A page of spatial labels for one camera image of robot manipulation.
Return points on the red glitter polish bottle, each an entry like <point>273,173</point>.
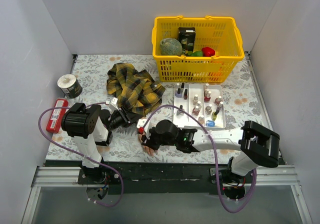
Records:
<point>207,96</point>

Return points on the pink iridescent polish bottle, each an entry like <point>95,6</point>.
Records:
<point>196,109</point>

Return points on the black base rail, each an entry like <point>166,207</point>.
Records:
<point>161,178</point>

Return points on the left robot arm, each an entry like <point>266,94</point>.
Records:
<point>92,126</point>

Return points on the green melon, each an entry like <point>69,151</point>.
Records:
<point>170,47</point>

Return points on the black tin with white lid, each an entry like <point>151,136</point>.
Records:
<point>70,86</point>

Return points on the white divided tray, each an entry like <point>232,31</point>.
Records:
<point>188,120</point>

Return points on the yellow polish bottle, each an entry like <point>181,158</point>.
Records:
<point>215,114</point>

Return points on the green bell pepper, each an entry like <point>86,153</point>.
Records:
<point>198,53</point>

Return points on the black carton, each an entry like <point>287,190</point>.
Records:
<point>187,36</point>

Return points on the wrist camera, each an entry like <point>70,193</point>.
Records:
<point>113,105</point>
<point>142,125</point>

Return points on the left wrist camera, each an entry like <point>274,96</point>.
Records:
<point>113,105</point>

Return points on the lilac polish bottle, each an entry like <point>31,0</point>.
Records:
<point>178,90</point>

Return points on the clear polish bottle white cap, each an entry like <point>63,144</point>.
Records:
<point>195,99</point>

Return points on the dark red polish bottle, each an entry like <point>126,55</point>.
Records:
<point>185,94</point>

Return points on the yellow plaid shirt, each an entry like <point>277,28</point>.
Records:
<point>135,90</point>

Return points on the mannequin hand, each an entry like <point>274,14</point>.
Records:
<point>146,149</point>

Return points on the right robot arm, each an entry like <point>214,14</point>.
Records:
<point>258,145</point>

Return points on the yellow plastic basket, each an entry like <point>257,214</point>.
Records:
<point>219,33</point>

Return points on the glitter polish bottle black cap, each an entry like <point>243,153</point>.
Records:
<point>180,111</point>

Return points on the pale glitter polish bottle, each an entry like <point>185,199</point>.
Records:
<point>218,100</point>

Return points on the blue polish bottle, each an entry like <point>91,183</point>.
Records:
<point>210,123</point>

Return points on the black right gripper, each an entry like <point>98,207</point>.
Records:
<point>147,141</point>

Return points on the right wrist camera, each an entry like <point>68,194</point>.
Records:
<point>142,125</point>

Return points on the red flat box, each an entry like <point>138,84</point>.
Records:
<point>54,123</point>

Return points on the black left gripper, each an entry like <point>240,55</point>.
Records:
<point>126,115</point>

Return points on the red bell pepper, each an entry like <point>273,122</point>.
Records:
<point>208,52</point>

